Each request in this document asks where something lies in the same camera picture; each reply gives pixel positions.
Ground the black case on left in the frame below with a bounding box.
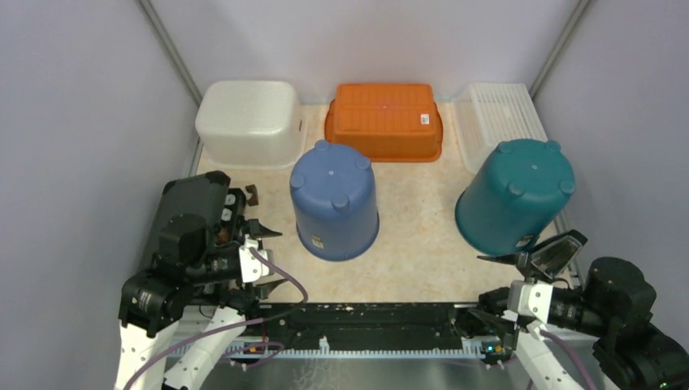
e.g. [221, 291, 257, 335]
[140, 171, 247, 271]

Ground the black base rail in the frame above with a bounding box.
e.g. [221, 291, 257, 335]
[243, 302, 497, 351]

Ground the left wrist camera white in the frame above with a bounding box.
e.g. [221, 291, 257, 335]
[239, 235, 275, 284]

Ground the teal bucket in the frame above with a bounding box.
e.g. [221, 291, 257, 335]
[455, 139, 576, 256]

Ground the blue bucket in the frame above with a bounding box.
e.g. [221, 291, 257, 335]
[289, 140, 380, 262]

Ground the orange plastic tub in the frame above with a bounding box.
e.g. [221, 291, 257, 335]
[323, 83, 444, 163]

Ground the white perforated basket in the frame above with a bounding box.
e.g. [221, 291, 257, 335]
[451, 82, 548, 174]

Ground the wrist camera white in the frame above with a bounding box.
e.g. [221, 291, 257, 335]
[507, 280, 554, 340]
[239, 235, 275, 284]

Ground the translucent white plastic tub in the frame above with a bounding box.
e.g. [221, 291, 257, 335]
[195, 80, 306, 170]

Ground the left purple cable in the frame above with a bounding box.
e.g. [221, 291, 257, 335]
[120, 247, 310, 390]

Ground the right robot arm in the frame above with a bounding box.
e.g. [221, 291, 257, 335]
[469, 255, 688, 389]

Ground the small black clear box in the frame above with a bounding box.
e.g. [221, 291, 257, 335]
[528, 229, 588, 280]

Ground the purple cable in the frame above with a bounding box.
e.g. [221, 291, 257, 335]
[524, 329, 601, 390]
[120, 247, 310, 390]

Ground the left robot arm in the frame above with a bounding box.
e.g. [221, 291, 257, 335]
[114, 213, 293, 389]

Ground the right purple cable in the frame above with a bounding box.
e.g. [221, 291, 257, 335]
[524, 329, 601, 390]

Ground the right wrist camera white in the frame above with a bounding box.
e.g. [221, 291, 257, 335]
[507, 280, 554, 340]

